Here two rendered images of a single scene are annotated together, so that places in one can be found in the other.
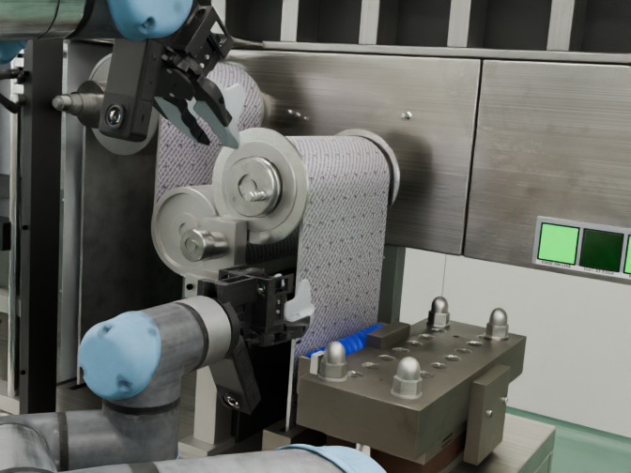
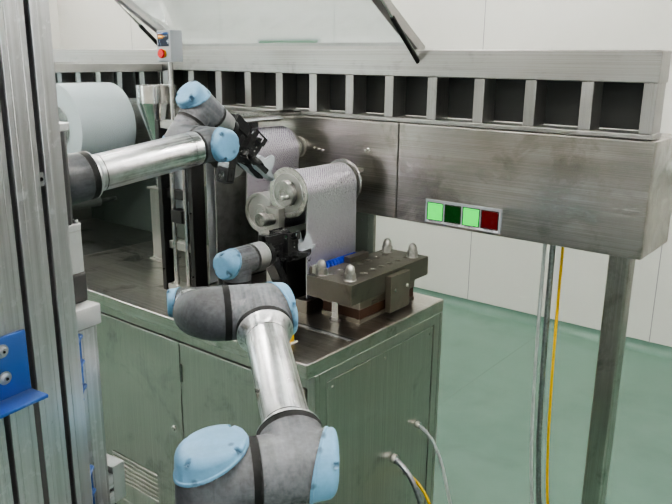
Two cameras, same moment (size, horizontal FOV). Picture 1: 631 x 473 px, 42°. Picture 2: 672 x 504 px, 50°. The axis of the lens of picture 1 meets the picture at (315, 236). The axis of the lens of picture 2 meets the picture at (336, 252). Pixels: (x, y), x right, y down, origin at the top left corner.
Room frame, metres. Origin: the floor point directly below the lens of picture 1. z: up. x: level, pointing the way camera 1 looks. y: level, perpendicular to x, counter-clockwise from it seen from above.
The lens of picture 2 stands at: (-0.97, -0.34, 1.63)
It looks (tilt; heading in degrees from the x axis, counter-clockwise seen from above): 15 degrees down; 8
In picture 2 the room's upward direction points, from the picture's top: 1 degrees clockwise
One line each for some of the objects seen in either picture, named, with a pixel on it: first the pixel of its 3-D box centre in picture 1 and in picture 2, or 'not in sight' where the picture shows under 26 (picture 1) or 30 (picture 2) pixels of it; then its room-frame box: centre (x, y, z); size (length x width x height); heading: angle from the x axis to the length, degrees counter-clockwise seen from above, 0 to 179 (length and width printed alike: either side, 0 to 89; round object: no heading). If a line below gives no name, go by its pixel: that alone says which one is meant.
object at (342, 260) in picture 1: (342, 284); (331, 234); (1.12, -0.04, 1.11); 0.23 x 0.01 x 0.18; 149
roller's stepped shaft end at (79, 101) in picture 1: (72, 103); not in sight; (1.10, 0.33, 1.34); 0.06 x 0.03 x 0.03; 149
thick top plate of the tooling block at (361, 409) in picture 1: (423, 374); (370, 274); (1.09, -0.16, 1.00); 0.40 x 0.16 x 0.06; 149
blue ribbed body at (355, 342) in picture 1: (349, 348); (336, 263); (1.10, -0.06, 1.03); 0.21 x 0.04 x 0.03; 149
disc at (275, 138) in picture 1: (258, 186); (288, 192); (1.04, 0.08, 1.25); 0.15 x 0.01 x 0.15; 59
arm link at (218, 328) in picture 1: (192, 331); (257, 255); (0.84, 0.12, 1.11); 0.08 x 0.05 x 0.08; 59
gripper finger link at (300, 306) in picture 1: (301, 301); (307, 242); (1.00, 0.01, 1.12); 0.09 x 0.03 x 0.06; 148
